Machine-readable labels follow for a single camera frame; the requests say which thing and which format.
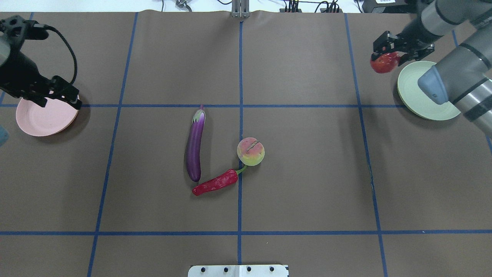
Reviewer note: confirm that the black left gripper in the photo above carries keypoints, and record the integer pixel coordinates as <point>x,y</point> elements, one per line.
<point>18,75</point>

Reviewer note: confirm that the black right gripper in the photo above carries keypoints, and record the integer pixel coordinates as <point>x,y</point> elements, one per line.
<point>409,39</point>

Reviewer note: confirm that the red pomegranate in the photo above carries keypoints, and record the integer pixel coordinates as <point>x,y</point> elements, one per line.
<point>385,63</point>

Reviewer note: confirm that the purple eggplant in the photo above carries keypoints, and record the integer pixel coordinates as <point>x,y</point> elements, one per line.
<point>193,165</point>

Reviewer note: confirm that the peach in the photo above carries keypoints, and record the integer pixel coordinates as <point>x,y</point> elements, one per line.
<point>250,151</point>

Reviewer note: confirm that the red chili pepper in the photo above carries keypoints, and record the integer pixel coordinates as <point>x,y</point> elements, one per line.
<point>227,178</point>

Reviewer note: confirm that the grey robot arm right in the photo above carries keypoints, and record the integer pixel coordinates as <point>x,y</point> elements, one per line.
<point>459,78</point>

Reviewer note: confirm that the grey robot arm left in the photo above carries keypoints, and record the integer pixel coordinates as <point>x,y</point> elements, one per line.
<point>19,75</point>

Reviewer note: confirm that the pink plate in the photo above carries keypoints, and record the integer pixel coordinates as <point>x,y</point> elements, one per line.
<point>44,121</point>

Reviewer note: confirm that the green plate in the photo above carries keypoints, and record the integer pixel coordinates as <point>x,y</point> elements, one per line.
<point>416,100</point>

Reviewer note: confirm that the brown table mat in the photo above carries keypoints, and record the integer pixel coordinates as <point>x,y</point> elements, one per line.
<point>207,140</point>

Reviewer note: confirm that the aluminium frame post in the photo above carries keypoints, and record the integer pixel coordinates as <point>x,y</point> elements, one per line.
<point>240,8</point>

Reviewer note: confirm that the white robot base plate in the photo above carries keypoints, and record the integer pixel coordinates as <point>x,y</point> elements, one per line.
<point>262,270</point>

